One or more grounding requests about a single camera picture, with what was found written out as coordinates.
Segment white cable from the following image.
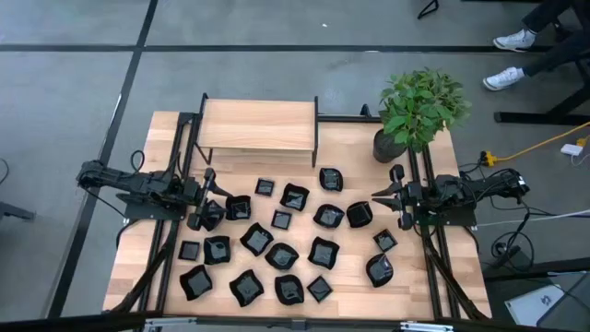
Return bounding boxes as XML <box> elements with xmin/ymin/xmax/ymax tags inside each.
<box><xmin>474</xmin><ymin>208</ymin><xmax>590</xmax><ymax>228</ymax></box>

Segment black office desk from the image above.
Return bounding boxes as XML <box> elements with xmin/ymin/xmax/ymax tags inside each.
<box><xmin>493</xmin><ymin>54</ymin><xmax>590</xmax><ymax>126</ymax></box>

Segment yellow extension cord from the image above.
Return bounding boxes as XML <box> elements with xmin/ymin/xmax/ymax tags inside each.
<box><xmin>480</xmin><ymin>120</ymin><xmax>590</xmax><ymax>168</ymax></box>

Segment person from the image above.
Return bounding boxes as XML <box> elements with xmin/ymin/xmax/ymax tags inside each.
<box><xmin>521</xmin><ymin>0</ymin><xmax>590</xmax><ymax>78</ymax></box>

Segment white box with logo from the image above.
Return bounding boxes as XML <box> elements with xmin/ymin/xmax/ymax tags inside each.
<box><xmin>503</xmin><ymin>283</ymin><xmax>567</xmax><ymax>327</ymax></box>

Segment silver metal bracket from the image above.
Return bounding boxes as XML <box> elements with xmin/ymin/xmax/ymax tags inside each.
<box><xmin>398</xmin><ymin>321</ymin><xmax>455</xmax><ymax>332</ymax></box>

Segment wooden shelf with black legs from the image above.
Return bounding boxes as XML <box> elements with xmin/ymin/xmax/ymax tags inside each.
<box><xmin>196</xmin><ymin>91</ymin><xmax>320</xmax><ymax>168</ymax></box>

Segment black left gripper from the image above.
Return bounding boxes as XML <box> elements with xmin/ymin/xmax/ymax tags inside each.
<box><xmin>185</xmin><ymin>167</ymin><xmax>234</xmax><ymax>231</ymax></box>

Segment grey chair base leg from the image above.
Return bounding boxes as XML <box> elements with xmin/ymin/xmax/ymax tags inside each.
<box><xmin>0</xmin><ymin>201</ymin><xmax>36</xmax><ymax>222</ymax></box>

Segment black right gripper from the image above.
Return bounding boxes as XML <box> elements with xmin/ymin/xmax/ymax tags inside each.
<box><xmin>371</xmin><ymin>163</ymin><xmax>423</xmax><ymax>231</ymax></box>

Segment green plant in black pot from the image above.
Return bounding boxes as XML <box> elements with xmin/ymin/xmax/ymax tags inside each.
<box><xmin>372</xmin><ymin>67</ymin><xmax>473</xmax><ymax>164</ymax></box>

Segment black metal floor bar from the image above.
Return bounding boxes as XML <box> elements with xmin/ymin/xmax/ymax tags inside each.
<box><xmin>481</xmin><ymin>256</ymin><xmax>590</xmax><ymax>283</ymax></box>

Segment black power cable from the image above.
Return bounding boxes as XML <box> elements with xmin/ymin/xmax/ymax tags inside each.
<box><xmin>488</xmin><ymin>197</ymin><xmax>538</xmax><ymax>271</ymax></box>

